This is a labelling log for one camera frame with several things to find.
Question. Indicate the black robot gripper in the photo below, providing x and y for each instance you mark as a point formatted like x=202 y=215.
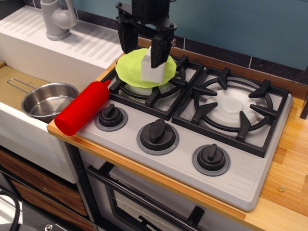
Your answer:
x=149 y=18

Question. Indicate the white salt container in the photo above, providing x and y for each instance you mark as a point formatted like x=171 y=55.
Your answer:
x=149 y=74

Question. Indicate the red ketchup bottle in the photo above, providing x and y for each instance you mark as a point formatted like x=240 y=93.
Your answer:
x=82 y=108

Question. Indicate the lime green plate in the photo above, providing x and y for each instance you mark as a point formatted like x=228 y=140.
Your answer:
x=128 y=69

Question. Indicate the white toy sink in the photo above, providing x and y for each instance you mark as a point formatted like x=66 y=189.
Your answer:
x=28 y=59

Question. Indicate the stainless steel pot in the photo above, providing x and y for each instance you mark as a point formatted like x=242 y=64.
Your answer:
x=45 y=102

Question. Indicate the black left burner grate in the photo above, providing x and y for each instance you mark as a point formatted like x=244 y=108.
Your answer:
x=186 y=73

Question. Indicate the black burner grate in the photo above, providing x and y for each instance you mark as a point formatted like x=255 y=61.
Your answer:
x=186 y=73
x=255 y=139

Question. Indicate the black left stove knob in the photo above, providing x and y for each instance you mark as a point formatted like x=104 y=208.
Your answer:
x=111 y=118

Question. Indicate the black stove knob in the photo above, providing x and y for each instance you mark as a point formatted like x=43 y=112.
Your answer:
x=211 y=160
x=111 y=118
x=158 y=138

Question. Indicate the grey toy faucet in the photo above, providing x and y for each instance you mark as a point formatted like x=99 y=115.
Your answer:
x=58 y=22

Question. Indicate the black middle stove knob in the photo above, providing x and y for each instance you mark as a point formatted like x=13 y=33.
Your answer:
x=158 y=138

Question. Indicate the white right burner cap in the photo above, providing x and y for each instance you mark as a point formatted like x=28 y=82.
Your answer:
x=231 y=102

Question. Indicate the grey toy stove top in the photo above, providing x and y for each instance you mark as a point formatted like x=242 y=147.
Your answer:
x=239 y=186

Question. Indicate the black right stove knob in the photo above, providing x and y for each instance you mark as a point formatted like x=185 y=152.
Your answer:
x=211 y=160

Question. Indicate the black right burner grate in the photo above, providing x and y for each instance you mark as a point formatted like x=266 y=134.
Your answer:
x=255 y=139

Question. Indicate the wooden drawer front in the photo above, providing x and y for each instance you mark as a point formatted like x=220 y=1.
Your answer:
x=45 y=190

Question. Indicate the white oven door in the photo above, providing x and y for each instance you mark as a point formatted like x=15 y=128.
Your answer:
x=127 y=214

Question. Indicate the black oven door handle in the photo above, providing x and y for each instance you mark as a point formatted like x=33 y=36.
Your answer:
x=103 y=175

